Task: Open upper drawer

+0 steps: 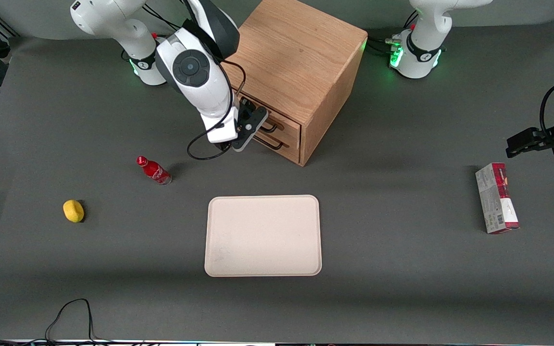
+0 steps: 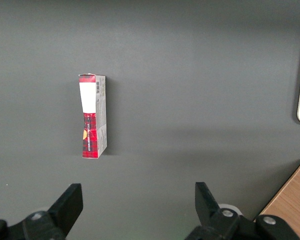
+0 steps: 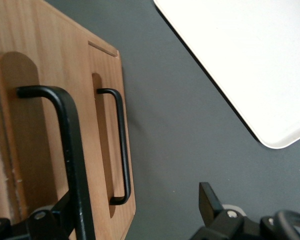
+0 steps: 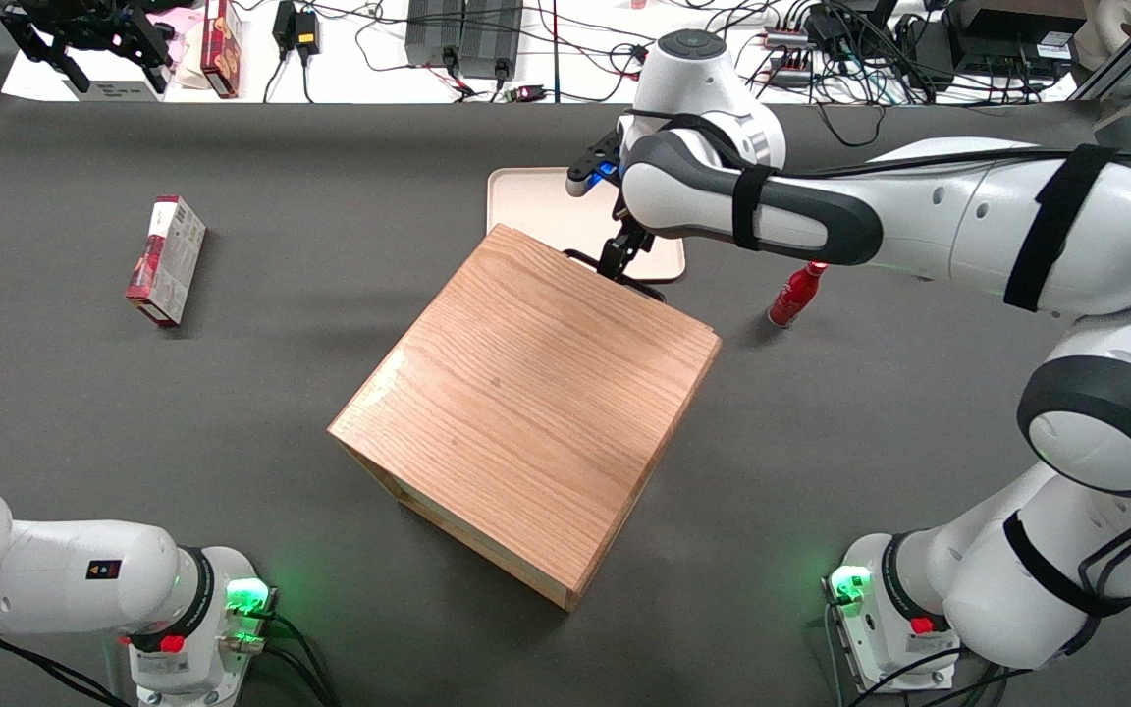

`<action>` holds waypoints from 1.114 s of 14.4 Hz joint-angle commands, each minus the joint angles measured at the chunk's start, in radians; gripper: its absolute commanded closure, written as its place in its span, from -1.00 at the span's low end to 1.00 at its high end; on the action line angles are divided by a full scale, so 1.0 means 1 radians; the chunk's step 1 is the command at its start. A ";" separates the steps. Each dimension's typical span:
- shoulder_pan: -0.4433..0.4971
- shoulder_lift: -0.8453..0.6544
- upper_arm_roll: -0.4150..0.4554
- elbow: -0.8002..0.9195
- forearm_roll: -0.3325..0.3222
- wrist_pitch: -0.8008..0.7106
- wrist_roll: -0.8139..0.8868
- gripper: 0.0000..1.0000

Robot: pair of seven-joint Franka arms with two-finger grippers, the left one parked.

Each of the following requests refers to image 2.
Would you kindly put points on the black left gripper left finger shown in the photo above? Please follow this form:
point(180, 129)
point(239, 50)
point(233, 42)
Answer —
point(65, 210)

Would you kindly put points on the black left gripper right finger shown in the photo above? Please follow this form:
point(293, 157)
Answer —
point(207, 207)

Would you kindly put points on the wooden drawer cabinet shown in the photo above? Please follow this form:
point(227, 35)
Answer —
point(295, 195)

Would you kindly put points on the red plaid carton box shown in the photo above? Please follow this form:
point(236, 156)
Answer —
point(92, 140)

